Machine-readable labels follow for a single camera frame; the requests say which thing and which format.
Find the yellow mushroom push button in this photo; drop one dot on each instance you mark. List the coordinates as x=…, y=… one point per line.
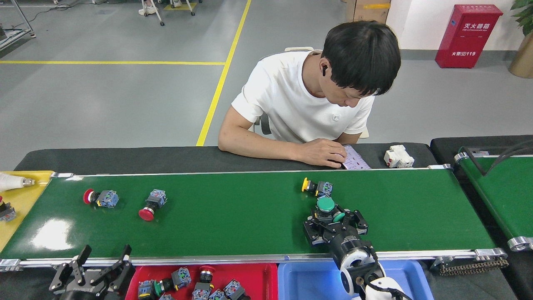
x=324, y=189

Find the blue plastic tray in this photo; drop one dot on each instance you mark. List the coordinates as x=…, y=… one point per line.
x=308, y=283

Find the white light bulb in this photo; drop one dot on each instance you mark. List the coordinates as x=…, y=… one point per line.
x=10, y=182

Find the person's right hand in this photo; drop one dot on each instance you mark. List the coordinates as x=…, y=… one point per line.
x=322, y=153

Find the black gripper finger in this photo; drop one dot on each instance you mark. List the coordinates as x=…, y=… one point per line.
x=66, y=277
x=120, y=277
x=357, y=223
x=316, y=231

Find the yellow plastic tray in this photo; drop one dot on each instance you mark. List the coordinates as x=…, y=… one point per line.
x=25, y=204

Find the cardboard box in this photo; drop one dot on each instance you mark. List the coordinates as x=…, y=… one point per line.
x=368, y=10

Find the red plastic tray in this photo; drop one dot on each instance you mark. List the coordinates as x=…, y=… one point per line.
x=250, y=275

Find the smartphone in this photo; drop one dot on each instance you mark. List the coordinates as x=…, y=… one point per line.
x=357, y=158

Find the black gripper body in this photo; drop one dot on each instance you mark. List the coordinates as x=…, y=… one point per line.
x=349, y=243
x=85, y=291

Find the potted plant in brass pot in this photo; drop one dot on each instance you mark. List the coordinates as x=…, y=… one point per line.
x=524, y=58

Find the grey office chair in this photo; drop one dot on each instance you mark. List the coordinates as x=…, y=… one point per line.
x=265, y=125

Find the person's right forearm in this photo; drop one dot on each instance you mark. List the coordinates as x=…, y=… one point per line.
x=262, y=151

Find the blue grey push button switch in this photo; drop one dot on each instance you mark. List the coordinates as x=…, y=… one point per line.
x=166, y=297
x=146, y=288
x=216, y=295
x=233, y=287

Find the green conveyor belt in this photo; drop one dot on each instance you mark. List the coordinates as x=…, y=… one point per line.
x=229, y=216
x=504, y=196

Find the red fire extinguisher cabinet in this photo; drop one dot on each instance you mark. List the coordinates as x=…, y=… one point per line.
x=468, y=39

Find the metal rack cart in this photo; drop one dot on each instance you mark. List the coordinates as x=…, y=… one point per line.
x=14, y=37

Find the white circuit breaker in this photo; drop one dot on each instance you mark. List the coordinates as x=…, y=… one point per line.
x=398, y=157

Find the person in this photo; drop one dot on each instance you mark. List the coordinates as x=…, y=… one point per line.
x=148, y=9
x=291, y=100

